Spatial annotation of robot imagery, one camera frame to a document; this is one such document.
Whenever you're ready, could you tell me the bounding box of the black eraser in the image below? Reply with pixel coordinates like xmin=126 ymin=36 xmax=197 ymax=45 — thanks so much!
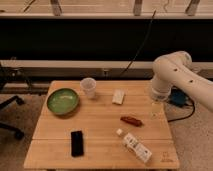
xmin=71 ymin=131 xmax=84 ymax=157

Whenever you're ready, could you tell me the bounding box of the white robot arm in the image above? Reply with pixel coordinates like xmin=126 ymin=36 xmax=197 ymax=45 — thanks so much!
xmin=149 ymin=51 xmax=213 ymax=112

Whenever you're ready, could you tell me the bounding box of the white sponge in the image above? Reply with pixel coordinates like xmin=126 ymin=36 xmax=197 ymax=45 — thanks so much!
xmin=112 ymin=89 xmax=125 ymax=105

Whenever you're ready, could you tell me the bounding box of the blue power box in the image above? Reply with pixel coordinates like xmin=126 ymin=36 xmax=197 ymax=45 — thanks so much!
xmin=169 ymin=89 xmax=186 ymax=107

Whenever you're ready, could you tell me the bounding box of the brown snack bar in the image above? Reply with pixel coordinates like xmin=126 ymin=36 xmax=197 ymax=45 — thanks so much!
xmin=120 ymin=116 xmax=143 ymax=127

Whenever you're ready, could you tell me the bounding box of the wooden table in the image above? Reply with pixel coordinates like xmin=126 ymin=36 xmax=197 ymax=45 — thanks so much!
xmin=24 ymin=81 xmax=180 ymax=169

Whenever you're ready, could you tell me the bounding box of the green bowl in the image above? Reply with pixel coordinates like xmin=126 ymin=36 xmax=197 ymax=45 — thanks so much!
xmin=47 ymin=88 xmax=79 ymax=116

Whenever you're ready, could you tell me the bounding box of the black office chair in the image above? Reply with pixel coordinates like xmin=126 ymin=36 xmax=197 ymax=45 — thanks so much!
xmin=0 ymin=63 xmax=26 ymax=141

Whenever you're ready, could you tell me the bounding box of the black cable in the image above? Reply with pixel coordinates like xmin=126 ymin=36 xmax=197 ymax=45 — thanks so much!
xmin=119 ymin=9 xmax=157 ymax=77

